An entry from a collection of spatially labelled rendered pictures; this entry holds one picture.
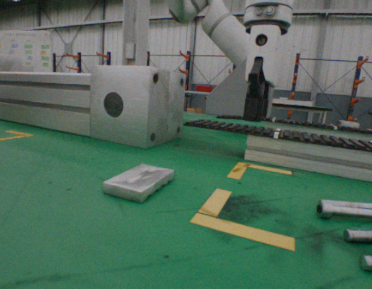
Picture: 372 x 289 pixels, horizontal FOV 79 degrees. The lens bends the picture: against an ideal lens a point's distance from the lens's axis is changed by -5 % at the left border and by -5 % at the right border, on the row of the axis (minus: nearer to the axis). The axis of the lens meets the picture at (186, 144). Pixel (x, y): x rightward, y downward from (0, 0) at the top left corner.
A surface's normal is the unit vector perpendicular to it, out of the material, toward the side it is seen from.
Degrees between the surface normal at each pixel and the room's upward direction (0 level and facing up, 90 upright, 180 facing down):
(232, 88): 90
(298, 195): 0
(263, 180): 0
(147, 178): 0
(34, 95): 90
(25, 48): 90
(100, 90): 90
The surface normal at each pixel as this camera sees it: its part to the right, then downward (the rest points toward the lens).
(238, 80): -0.37, 0.18
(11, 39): -0.06, 0.21
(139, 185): 0.07, -0.97
